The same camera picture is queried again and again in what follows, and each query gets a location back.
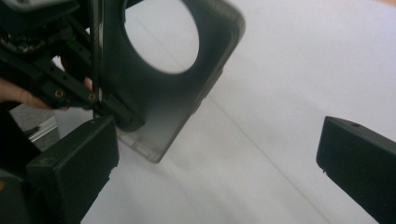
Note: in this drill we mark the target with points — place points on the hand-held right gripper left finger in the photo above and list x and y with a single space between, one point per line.
74 168

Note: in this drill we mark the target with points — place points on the white table mat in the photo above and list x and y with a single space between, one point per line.
280 93

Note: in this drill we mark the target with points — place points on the translucent grey phone case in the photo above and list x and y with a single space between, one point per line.
149 93

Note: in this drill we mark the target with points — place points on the aluminium rail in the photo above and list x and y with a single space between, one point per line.
43 132

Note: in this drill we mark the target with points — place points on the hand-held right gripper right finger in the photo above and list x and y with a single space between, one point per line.
361 161

